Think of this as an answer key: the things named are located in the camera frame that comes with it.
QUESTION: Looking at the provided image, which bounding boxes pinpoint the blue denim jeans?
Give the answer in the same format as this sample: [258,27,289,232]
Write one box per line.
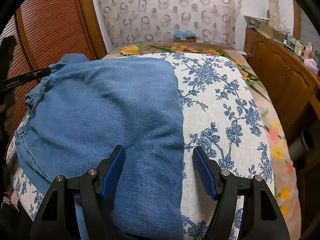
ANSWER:
[15,54,184,239]

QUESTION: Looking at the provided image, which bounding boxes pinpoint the floral fleece bed blanket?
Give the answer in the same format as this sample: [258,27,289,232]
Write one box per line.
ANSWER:
[107,43,301,239]

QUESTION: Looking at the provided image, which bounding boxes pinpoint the brown louvered wooden wardrobe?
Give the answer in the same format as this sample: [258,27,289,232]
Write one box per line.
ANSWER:
[0,0,108,140]

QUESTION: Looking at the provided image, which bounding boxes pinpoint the blue floral white quilt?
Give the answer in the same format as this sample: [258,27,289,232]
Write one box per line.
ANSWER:
[8,53,274,239]

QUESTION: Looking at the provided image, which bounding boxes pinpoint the wooden sideboard cabinet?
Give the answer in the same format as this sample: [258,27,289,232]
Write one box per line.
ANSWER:
[244,28,319,141]

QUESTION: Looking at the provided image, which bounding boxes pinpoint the pink tissue pack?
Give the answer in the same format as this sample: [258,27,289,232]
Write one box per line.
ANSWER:
[304,59,319,75]

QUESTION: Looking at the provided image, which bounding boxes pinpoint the pink bottle on cabinet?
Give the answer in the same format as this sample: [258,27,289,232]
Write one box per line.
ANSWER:
[304,42,313,59]

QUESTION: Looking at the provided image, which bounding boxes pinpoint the cardboard box on cabinet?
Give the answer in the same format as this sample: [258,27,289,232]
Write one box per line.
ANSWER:
[258,23,286,42]

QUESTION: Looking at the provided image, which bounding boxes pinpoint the grey window roller blind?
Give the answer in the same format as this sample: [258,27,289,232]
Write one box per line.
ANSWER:
[300,9,320,52]

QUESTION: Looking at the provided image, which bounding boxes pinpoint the circle patterned sheer curtain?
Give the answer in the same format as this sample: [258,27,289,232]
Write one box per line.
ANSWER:
[95,0,242,49]

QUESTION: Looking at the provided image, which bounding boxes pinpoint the tied beige window drape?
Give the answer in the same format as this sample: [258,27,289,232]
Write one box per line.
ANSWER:
[268,0,280,27]

